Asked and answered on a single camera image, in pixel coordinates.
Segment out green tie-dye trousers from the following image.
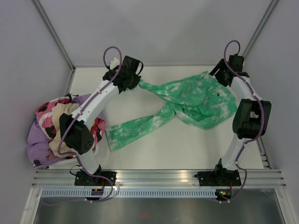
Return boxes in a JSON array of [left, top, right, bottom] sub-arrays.
[[105, 71, 237, 151]]

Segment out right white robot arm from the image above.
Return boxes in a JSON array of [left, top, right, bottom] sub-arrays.
[[209, 54, 271, 185]]

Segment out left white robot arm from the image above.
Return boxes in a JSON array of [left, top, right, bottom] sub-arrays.
[[58, 56, 143, 185]]

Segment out purple trousers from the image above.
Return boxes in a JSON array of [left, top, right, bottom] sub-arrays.
[[26, 93, 106, 169]]

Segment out beige garment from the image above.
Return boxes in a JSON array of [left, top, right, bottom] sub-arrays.
[[49, 103, 79, 158]]

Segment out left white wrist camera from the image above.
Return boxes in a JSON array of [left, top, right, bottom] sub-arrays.
[[109, 57, 120, 70]]

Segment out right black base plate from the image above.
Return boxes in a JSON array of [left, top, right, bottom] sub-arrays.
[[194, 170, 242, 187]]

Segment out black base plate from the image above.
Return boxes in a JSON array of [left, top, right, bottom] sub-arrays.
[[194, 170, 242, 187], [74, 171, 117, 187]]

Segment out aluminium rail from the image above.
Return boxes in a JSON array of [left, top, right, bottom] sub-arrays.
[[31, 169, 286, 189]]

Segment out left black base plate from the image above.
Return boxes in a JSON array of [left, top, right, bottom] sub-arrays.
[[74, 171, 117, 187]]

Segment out slotted cable duct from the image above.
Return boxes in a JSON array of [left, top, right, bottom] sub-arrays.
[[42, 188, 217, 198]]

